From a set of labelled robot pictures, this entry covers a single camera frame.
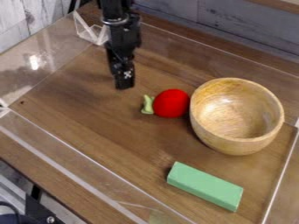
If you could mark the wooden bowl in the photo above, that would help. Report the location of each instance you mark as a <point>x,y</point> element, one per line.
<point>236,115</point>

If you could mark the green rectangular block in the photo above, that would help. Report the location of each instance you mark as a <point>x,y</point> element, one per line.
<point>205,186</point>

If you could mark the red round plush tomato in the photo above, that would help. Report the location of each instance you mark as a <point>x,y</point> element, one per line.
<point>169,104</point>

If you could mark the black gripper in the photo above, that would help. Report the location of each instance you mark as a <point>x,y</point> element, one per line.
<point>121,31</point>

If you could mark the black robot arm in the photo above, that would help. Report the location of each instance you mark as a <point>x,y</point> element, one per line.
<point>115,5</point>

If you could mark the black clamp with bolt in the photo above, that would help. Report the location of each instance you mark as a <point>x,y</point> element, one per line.
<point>39,212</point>

